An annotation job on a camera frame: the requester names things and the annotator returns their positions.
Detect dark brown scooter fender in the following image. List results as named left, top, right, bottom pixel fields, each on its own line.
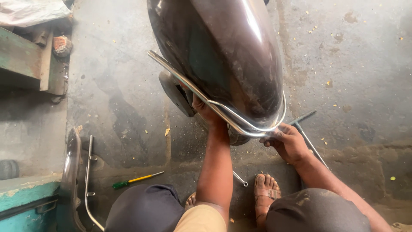
left=147, top=0, right=285, bottom=130

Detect person's beige shirt sleeve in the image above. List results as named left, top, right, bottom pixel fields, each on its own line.
left=173, top=204, right=228, bottom=232

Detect person's left leg dark trousers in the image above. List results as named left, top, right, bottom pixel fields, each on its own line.
left=104, top=184, right=186, bottom=232

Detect red brick lump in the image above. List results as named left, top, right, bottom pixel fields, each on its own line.
left=52, top=35, right=73, bottom=58

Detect person's left foot in sandal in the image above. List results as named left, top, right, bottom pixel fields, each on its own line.
left=185, top=191, right=197, bottom=211

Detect grey scooter mudflap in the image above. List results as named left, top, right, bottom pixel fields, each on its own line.
left=158, top=71, right=195, bottom=118

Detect person's right leg dark trousers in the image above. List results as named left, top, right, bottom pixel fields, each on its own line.
left=265, top=188, right=371, bottom=232

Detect person's left hand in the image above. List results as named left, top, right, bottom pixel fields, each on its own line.
left=192, top=94, right=228, bottom=129

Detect person's right hand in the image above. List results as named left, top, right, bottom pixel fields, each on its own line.
left=259, top=122, right=312, bottom=166

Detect person's right foot in sandal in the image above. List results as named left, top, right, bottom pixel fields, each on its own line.
left=253, top=174, right=282, bottom=230

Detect green yellow screwdriver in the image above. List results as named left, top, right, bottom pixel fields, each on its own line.
left=112, top=171, right=165, bottom=190

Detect green metal bench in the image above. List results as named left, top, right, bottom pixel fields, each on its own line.
left=0, top=26, right=54, bottom=91

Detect person's leg dark trousers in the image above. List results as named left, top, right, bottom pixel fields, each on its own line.
left=265, top=188, right=371, bottom=232
left=104, top=184, right=186, bottom=232

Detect bent chrome guard bar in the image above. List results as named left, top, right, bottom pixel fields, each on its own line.
left=84, top=135, right=105, bottom=232

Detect dark glossy scooter panel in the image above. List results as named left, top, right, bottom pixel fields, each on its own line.
left=59, top=127, right=87, bottom=232

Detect small black wheel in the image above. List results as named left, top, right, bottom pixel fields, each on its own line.
left=0, top=159, right=20, bottom=180

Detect chrome scooter guard rail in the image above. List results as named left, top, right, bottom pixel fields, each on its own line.
left=147, top=50, right=287, bottom=139

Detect crumpled plastic sheet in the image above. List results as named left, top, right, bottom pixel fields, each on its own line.
left=0, top=0, right=73, bottom=28

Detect small steel rod tool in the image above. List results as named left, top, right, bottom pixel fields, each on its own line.
left=232, top=171, right=248, bottom=187

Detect person's foot in sandal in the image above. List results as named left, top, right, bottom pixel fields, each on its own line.
left=253, top=174, right=282, bottom=230
left=185, top=191, right=197, bottom=211

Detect steel T-handle wrench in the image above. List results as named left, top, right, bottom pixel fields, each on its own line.
left=287, top=110, right=329, bottom=170

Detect teal painted metal box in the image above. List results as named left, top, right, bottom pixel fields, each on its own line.
left=0, top=175, right=62, bottom=232

